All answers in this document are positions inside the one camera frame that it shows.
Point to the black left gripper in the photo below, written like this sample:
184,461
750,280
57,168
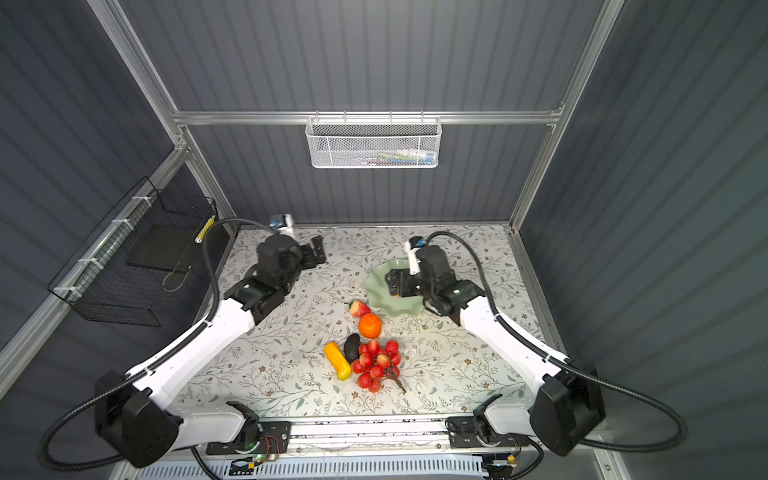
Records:
307,252

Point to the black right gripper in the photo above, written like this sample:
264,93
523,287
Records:
398,277

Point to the red and yellow fake peach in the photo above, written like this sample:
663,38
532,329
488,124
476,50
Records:
358,309

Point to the large fake orange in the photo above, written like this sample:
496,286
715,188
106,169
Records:
370,326

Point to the dark fake avocado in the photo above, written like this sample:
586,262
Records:
351,347

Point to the red fake grape bunch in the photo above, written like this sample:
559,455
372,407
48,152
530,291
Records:
376,363

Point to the yellow fake corn cob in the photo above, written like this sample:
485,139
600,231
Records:
338,361

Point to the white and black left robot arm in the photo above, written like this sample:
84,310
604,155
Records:
140,421

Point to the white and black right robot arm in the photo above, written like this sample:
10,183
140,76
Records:
565,409

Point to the yellow marker pen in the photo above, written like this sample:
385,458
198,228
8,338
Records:
200,236

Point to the items in white basket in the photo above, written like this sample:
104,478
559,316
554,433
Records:
402,157

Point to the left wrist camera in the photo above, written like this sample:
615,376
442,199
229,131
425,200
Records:
283,224

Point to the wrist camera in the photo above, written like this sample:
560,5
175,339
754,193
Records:
283,224
411,247

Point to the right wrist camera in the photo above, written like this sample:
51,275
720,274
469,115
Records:
411,247

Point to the white wire mesh basket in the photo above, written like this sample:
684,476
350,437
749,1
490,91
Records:
339,143

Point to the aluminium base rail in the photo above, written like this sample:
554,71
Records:
424,446

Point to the black wire basket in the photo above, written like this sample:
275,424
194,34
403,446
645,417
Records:
145,269

